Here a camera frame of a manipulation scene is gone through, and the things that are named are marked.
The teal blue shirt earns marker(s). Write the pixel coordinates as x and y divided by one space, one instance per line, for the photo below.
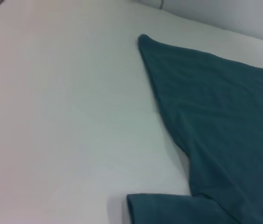
215 130

